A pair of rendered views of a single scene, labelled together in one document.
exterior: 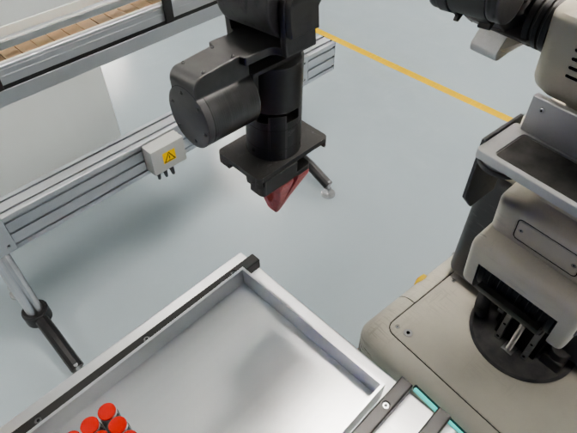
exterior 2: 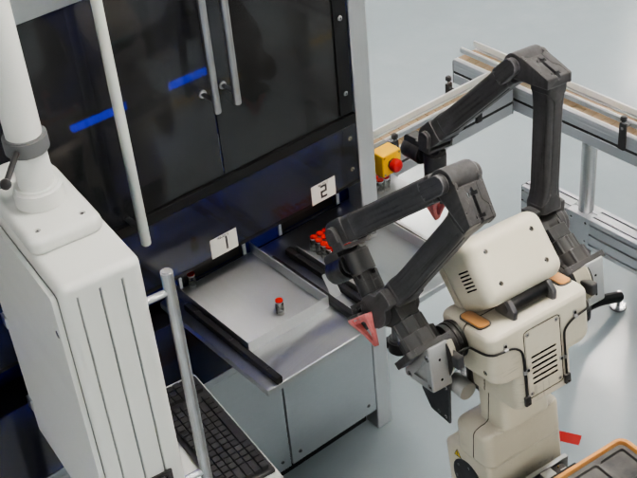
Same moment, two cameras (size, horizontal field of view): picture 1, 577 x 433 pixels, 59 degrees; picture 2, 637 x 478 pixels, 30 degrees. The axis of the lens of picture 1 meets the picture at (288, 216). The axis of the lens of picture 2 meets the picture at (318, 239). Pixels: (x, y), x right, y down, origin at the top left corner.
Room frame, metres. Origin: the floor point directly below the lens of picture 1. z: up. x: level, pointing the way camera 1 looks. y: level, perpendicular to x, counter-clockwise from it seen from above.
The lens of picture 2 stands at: (0.51, -2.47, 2.84)
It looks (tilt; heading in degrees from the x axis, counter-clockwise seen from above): 36 degrees down; 99
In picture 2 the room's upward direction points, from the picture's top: 6 degrees counter-clockwise
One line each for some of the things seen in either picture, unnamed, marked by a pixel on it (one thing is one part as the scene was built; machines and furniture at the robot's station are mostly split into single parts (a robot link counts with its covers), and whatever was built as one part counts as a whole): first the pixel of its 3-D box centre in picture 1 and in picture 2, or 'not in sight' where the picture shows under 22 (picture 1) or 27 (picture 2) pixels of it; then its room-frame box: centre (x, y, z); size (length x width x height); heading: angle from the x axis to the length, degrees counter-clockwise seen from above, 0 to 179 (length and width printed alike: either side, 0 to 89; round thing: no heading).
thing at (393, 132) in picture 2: not in sight; (423, 126); (0.37, 0.73, 0.92); 0.69 x 0.16 x 0.16; 45
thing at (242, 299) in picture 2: not in sight; (249, 294); (-0.07, -0.07, 0.90); 0.34 x 0.26 x 0.04; 135
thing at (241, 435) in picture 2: not in sight; (208, 432); (-0.12, -0.49, 0.82); 0.40 x 0.14 x 0.02; 128
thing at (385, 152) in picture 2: not in sight; (384, 158); (0.27, 0.43, 0.99); 0.08 x 0.07 x 0.07; 135
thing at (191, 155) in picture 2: not in sight; (125, 108); (-0.28, -0.14, 1.50); 0.47 x 0.01 x 0.59; 45
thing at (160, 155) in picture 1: (164, 152); not in sight; (1.22, 0.38, 0.50); 0.12 x 0.05 x 0.09; 135
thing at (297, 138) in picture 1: (273, 129); not in sight; (0.43, 0.02, 1.19); 0.10 x 0.07 x 0.07; 135
